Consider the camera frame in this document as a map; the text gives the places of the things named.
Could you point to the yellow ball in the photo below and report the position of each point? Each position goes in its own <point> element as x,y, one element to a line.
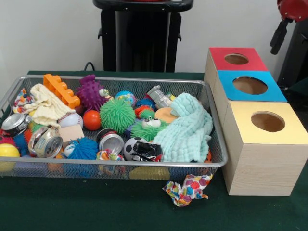
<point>9,152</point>

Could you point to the purple spiky toy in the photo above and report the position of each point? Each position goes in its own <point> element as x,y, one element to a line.
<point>91,92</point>

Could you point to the mint green cloth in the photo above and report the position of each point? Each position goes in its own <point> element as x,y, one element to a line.
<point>185,132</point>

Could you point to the black flat panel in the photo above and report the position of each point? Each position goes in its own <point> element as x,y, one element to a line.
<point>296,55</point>

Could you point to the orange toy building block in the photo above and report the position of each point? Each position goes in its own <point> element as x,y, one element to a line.
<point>60,90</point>

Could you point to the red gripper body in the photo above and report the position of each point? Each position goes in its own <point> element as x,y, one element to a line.
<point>293,9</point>

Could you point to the colourful patterned cloth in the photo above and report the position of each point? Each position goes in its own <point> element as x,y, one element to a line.
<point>186,190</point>

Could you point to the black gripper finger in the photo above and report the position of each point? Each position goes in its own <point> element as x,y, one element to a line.
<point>278,38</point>

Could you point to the small soccer ball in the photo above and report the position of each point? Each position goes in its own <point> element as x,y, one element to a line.
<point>130,147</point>

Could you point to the green fuzzy toy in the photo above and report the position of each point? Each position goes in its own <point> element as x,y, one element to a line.
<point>118,115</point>

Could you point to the red black drink can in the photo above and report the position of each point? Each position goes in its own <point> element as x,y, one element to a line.
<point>109,143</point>

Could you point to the cream knitted cloth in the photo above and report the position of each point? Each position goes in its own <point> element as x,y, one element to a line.
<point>48,106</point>

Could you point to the dark green table cloth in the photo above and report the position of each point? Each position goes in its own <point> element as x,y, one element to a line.
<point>120,211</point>
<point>300,87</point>

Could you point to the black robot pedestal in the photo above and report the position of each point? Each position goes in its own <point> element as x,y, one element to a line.
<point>134,36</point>

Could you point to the blue fuzzy toy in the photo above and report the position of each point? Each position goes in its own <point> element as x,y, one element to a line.
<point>80,149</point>

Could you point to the wooden box with three holes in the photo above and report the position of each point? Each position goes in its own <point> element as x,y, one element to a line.
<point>260,168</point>

